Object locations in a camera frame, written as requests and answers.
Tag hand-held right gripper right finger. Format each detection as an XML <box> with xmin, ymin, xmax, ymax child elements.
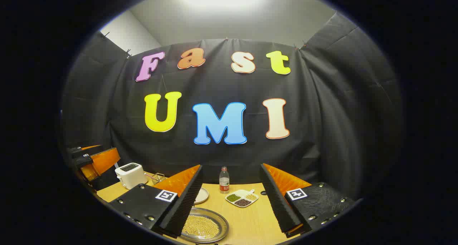
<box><xmin>259</xmin><ymin>163</ymin><xmax>364</xmax><ymax>238</ymax></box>

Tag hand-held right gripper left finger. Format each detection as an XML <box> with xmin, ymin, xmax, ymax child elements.
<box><xmin>107</xmin><ymin>165</ymin><xmax>204</xmax><ymax>238</ymax></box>

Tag soybeans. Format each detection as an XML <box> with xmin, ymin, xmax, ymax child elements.
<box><xmin>182</xmin><ymin>215</ymin><xmax>221</xmax><ymax>238</ymax></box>

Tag steel pot with black handles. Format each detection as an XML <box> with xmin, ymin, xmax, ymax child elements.
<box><xmin>181</xmin><ymin>207</ymin><xmax>229</xmax><ymax>243</ymax></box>

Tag white round plate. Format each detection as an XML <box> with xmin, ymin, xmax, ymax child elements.
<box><xmin>193</xmin><ymin>187</ymin><xmax>209</xmax><ymax>205</ymax></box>

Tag white divided dish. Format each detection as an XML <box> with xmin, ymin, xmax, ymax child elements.
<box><xmin>225</xmin><ymin>189</ymin><xmax>259</xmax><ymax>208</ymax></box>

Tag white toaster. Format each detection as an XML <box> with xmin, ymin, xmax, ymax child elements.
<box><xmin>114</xmin><ymin>162</ymin><xmax>149</xmax><ymax>190</ymax></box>

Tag clear plastic water bottle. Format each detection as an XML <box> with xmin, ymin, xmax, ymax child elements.
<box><xmin>219</xmin><ymin>166</ymin><xmax>230</xmax><ymax>194</ymax></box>

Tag small wire basket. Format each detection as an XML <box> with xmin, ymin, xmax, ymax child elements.
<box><xmin>145</xmin><ymin>172</ymin><xmax>167</xmax><ymax>186</ymax></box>

